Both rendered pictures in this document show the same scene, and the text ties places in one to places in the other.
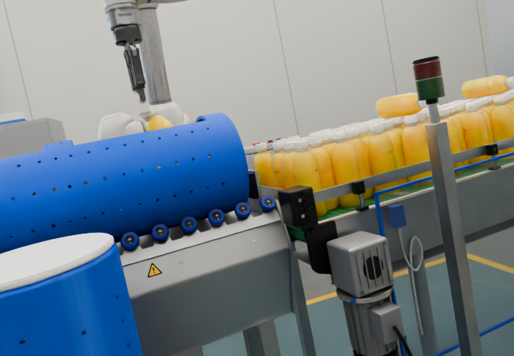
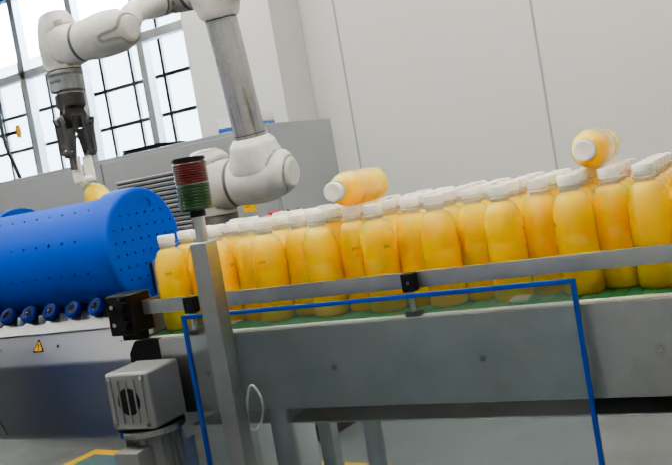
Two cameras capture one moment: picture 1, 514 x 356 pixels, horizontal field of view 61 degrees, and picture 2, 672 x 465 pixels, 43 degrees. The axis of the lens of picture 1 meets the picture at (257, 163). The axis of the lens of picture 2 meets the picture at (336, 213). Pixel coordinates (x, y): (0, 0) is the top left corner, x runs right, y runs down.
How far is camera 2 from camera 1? 1.83 m
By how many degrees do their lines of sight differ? 48
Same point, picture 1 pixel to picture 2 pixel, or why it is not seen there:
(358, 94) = not seen: outside the picture
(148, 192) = (27, 272)
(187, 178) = (56, 262)
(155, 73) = (231, 101)
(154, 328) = (47, 402)
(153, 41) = (225, 60)
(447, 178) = (207, 316)
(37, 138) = not seen: hidden behind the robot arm
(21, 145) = not seen: hidden behind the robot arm
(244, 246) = (111, 345)
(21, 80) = (339, 46)
